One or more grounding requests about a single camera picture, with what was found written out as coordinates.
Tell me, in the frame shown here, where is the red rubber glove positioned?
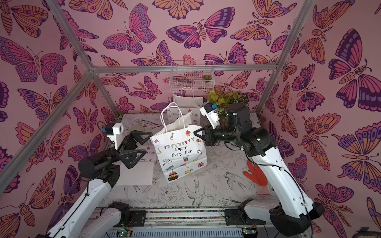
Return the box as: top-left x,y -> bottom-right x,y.
243,161 -> 269,196

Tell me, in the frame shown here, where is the aluminium frame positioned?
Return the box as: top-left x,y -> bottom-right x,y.
1,1 -> 315,192

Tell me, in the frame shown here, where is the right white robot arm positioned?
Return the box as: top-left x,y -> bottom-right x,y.
194,103 -> 325,237

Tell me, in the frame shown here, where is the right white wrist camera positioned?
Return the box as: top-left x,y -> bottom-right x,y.
199,102 -> 221,130

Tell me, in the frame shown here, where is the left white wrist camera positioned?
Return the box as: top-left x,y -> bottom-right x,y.
102,123 -> 124,150

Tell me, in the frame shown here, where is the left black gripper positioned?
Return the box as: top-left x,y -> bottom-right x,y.
98,134 -> 152,174

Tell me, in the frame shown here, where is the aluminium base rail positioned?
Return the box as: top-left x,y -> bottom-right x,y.
59,206 -> 313,238

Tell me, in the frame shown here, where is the green potted plant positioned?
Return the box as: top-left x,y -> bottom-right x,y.
208,91 -> 249,116

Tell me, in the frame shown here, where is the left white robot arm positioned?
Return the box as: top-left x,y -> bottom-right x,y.
36,131 -> 153,238

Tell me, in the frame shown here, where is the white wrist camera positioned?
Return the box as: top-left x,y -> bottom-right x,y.
199,102 -> 221,130
102,123 -> 124,150

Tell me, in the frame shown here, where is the small succulent in basket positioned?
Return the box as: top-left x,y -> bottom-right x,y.
202,74 -> 212,81

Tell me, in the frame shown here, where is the white wire wall basket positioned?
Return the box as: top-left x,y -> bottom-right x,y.
168,59 -> 215,93

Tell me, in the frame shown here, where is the white paper bag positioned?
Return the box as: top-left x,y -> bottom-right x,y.
172,87 -> 204,126
116,161 -> 155,186
150,103 -> 207,183

